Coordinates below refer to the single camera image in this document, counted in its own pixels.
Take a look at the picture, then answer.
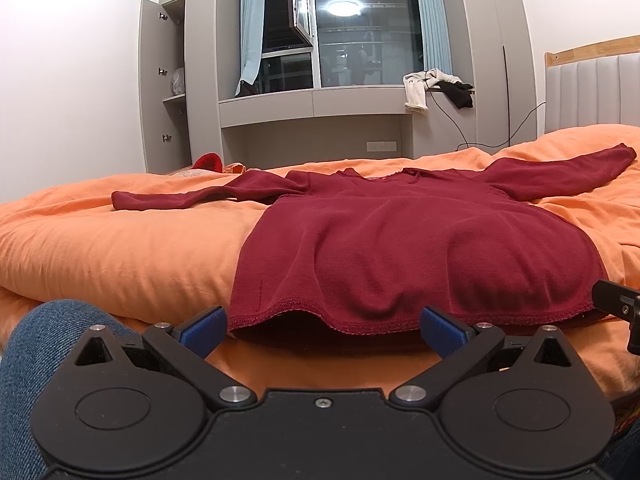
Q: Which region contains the dark red knit sweater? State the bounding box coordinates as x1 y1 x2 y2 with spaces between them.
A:
112 144 637 335

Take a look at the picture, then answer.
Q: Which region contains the blue jeans leg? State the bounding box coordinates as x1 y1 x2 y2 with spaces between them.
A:
1 300 136 479

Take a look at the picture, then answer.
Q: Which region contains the bright red cloth item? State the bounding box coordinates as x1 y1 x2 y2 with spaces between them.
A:
192 153 224 172

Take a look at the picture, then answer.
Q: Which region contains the open grey cabinet door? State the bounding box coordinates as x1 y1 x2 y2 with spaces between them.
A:
139 0 175 174

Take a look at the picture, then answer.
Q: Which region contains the grey padded headboard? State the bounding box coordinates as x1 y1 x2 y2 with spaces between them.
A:
544 35 640 132

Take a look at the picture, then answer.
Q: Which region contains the grey wardrobe cabinet unit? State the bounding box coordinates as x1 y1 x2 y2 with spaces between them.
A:
138 0 538 174

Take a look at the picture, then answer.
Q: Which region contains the black cloth on ledge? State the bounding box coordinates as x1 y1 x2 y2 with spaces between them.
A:
438 81 474 110

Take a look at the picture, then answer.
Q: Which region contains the white cloth on ledge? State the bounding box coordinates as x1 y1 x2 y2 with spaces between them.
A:
402 68 462 115

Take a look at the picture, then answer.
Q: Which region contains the right light blue curtain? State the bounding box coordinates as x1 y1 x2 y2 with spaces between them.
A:
418 0 452 74

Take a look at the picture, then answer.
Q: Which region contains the light blue curtain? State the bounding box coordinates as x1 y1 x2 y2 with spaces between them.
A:
418 0 452 74
236 0 266 96

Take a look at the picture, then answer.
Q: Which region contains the left light blue curtain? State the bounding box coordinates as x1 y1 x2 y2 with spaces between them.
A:
236 0 266 96

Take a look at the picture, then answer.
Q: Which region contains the black cable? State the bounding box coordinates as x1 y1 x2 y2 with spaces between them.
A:
426 44 548 151

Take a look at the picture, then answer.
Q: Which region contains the white wall socket plate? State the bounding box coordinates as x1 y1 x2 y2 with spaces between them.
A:
366 141 397 153

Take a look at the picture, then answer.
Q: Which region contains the glass window with frame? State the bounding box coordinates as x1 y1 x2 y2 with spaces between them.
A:
254 0 423 93

